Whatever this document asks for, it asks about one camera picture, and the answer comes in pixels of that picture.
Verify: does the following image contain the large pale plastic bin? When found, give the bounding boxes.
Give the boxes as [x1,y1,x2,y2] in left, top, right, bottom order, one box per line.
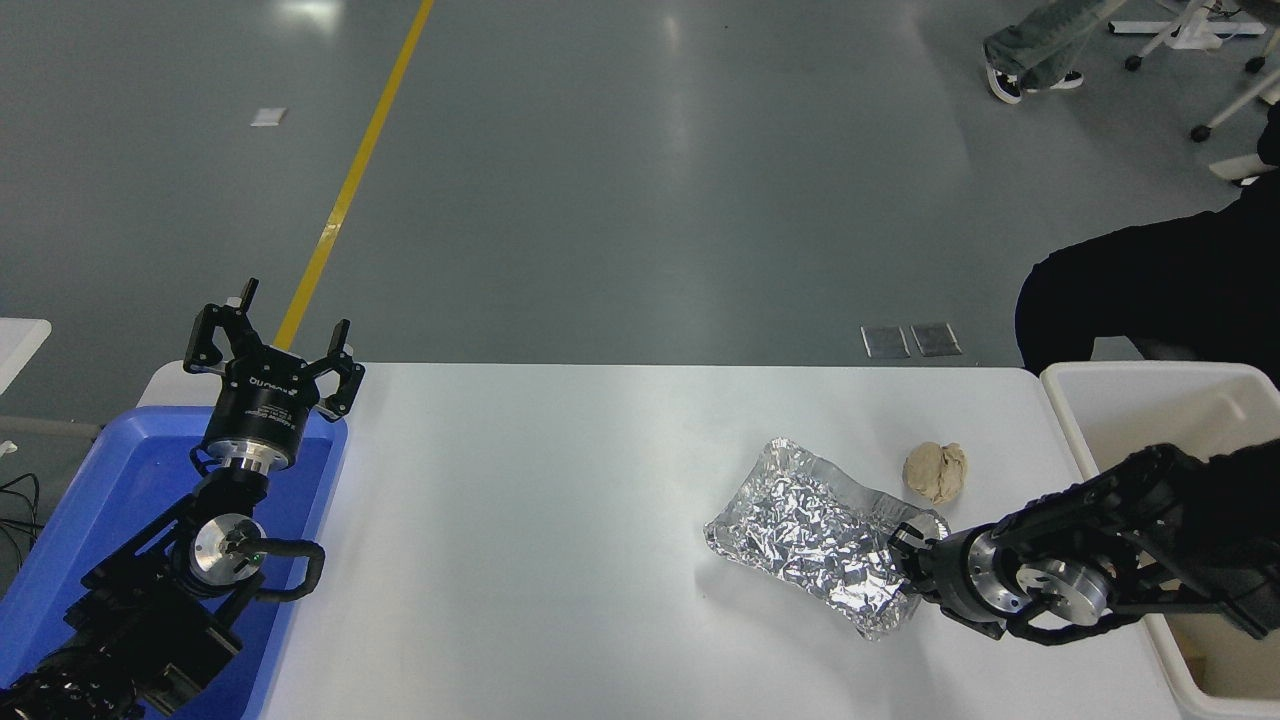
[1040,362,1280,720]

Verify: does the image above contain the black cables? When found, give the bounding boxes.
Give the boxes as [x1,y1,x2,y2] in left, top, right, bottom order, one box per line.
[0,473,43,563]

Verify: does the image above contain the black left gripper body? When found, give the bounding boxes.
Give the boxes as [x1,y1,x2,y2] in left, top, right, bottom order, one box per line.
[204,352,319,453]

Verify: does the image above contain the white side table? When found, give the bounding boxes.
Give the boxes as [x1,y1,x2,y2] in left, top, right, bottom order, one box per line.
[0,318,53,396]

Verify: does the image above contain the blue plastic tray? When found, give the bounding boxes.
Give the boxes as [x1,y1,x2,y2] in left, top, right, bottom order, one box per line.
[0,405,349,720]

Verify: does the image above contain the standing person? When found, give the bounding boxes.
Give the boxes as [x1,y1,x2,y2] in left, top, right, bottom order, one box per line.
[983,0,1131,106]

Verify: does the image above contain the white wheeled chair base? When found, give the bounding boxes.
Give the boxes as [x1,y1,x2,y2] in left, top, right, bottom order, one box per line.
[1190,72,1280,186]
[1110,0,1269,73]

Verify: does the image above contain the crumpled tan paper ball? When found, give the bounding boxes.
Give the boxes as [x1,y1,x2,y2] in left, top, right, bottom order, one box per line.
[903,442,969,504]

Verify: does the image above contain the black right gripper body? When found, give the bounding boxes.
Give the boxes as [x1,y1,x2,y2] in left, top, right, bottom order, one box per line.
[906,532,991,629]

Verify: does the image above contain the silver foil tray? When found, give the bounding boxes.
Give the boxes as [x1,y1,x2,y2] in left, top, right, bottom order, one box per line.
[704,437,951,641]

